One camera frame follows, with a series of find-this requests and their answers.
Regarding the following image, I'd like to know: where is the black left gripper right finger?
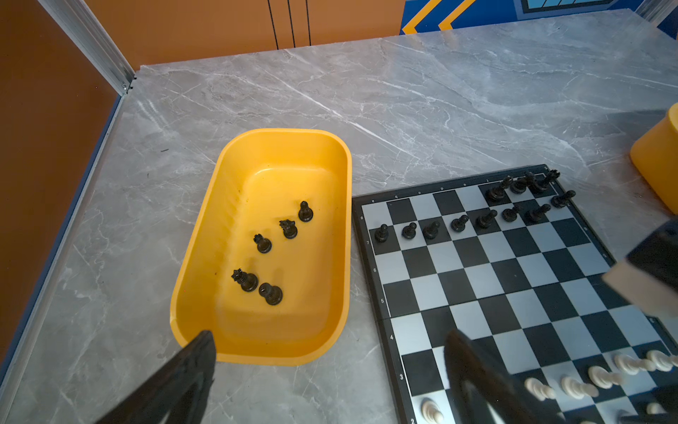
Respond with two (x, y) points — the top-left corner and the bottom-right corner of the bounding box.
(444, 330), (564, 423)

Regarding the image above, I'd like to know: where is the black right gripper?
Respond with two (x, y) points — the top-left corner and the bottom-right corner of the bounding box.
(603, 219), (677, 317)

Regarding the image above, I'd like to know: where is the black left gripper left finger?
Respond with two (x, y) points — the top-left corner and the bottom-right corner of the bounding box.
(98, 330), (216, 423)

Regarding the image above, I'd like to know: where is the black chess piece bishop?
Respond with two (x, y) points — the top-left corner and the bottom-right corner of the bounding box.
(259, 283), (283, 306)

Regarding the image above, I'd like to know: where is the black chess piece small pawn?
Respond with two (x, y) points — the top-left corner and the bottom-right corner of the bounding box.
(254, 233), (273, 254)

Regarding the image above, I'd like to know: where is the black chess piece rook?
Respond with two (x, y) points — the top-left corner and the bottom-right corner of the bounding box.
(279, 219), (298, 240)

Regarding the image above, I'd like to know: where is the white pawn on board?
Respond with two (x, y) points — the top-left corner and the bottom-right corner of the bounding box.
(524, 377), (556, 401)

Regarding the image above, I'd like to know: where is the black white chess board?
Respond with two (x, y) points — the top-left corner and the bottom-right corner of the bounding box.
(352, 164), (677, 423)

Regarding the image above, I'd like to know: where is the black pawn on board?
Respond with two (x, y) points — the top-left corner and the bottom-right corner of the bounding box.
(374, 224), (389, 243)

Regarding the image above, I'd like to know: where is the yellow right plastic tray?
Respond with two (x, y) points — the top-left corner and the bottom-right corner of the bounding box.
(630, 104), (678, 215)

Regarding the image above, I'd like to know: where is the yellow plastic tray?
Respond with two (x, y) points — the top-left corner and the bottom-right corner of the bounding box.
(630, 104), (678, 215)
(170, 128), (352, 367)

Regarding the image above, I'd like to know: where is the yellow left plastic tray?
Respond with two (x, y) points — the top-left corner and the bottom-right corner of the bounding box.
(170, 128), (352, 367)

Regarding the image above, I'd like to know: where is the aluminium corner post left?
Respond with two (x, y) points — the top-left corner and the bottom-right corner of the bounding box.
(39, 0), (135, 96)

